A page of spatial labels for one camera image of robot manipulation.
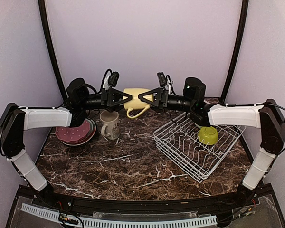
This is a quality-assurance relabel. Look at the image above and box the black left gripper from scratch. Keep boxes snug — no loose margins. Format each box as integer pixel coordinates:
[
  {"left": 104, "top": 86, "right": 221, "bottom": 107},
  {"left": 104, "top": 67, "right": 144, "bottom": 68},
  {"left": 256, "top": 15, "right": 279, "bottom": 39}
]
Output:
[{"left": 80, "top": 88, "right": 134, "bottom": 112}]

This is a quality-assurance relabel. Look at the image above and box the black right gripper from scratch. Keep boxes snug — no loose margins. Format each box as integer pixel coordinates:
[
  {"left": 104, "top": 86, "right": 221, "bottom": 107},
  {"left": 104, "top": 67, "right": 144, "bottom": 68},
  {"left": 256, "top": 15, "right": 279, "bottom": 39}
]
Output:
[{"left": 138, "top": 87, "right": 195, "bottom": 112}]

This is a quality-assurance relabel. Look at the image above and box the yellow mug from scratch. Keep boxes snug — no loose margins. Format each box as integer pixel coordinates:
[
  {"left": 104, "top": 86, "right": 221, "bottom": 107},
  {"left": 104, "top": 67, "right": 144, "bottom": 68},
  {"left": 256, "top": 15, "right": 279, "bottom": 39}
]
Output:
[{"left": 123, "top": 88, "right": 151, "bottom": 119}]

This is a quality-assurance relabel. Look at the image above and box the patterned beige tall mug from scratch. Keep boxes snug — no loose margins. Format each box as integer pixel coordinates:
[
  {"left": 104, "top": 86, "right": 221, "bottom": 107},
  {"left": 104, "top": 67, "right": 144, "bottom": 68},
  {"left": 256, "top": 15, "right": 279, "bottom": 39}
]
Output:
[{"left": 100, "top": 110, "right": 120, "bottom": 140}]

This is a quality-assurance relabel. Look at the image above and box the red teal floral plate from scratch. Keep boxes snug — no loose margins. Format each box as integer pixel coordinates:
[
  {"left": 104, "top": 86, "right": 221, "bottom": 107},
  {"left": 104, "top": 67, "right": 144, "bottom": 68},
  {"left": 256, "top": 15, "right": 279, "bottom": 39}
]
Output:
[{"left": 61, "top": 120, "right": 97, "bottom": 147}]

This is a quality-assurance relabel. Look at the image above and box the pink polka dot plate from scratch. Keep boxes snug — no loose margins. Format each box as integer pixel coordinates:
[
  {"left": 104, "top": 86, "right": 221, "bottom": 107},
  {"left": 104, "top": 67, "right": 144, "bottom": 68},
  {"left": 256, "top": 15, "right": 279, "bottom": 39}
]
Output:
[{"left": 55, "top": 119, "right": 92, "bottom": 144}]

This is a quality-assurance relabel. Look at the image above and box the lime green bowl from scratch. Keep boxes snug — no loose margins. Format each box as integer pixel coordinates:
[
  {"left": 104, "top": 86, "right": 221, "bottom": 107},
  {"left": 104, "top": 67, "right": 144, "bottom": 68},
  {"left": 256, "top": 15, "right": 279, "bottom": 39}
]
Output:
[{"left": 198, "top": 127, "right": 218, "bottom": 145}]

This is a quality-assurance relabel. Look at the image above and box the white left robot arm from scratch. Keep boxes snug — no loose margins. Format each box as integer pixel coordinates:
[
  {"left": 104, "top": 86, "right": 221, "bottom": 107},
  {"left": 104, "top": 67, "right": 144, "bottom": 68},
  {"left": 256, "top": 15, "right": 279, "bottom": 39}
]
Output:
[{"left": 0, "top": 85, "right": 133, "bottom": 207}]

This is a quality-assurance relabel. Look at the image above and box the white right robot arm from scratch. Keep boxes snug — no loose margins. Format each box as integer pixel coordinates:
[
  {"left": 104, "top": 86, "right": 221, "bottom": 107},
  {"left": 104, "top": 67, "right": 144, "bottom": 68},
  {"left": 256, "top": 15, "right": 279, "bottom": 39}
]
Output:
[{"left": 138, "top": 84, "right": 285, "bottom": 206}]

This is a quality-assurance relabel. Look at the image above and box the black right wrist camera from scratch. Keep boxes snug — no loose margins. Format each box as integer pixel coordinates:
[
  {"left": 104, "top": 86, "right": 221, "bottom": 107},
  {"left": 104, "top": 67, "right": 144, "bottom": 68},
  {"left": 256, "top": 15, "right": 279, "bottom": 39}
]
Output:
[{"left": 183, "top": 77, "right": 206, "bottom": 104}]

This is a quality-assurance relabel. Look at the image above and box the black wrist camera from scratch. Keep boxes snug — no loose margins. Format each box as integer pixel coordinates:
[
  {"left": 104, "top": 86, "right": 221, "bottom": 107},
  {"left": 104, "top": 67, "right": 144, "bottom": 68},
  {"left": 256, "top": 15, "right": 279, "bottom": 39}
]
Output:
[
  {"left": 183, "top": 77, "right": 206, "bottom": 104},
  {"left": 66, "top": 78, "right": 90, "bottom": 105}
]

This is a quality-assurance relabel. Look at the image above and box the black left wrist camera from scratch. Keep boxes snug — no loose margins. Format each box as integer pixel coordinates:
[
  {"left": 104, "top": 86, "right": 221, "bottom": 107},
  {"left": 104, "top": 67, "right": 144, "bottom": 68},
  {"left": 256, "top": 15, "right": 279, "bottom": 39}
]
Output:
[{"left": 66, "top": 78, "right": 90, "bottom": 105}]

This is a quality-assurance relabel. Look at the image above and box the white wire dish rack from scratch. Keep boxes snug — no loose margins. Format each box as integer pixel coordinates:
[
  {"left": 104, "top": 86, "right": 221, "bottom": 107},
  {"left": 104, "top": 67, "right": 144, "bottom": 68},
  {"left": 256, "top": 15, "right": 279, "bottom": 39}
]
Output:
[{"left": 153, "top": 113, "right": 246, "bottom": 183}]

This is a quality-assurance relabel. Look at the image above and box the black left corner post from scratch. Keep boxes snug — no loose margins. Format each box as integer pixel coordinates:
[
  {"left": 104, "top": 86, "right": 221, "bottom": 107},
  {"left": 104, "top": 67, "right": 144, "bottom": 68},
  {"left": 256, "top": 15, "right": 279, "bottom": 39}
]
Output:
[{"left": 38, "top": 0, "right": 67, "bottom": 100}]

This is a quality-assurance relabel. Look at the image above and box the black corner post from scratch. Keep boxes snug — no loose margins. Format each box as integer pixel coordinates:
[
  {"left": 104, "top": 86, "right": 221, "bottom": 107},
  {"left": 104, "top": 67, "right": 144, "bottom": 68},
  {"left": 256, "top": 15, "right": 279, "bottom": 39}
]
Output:
[
  {"left": 38, "top": 0, "right": 67, "bottom": 100},
  {"left": 220, "top": 0, "right": 249, "bottom": 103}
]

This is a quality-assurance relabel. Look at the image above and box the black right corner post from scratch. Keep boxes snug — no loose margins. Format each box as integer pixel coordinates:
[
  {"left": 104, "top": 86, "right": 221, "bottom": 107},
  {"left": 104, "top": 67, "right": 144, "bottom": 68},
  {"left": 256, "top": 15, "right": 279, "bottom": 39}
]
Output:
[{"left": 220, "top": 0, "right": 249, "bottom": 103}]

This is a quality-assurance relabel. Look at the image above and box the white slotted cable duct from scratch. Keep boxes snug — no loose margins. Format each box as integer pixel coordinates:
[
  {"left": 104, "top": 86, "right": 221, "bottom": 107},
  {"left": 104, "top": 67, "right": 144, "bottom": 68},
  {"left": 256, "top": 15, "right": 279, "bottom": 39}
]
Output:
[{"left": 21, "top": 203, "right": 217, "bottom": 228}]

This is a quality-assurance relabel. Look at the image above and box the black front table rail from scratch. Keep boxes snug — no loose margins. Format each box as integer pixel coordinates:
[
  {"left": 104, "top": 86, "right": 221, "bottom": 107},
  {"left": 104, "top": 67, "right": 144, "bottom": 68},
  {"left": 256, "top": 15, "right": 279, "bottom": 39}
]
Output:
[{"left": 13, "top": 184, "right": 274, "bottom": 223}]

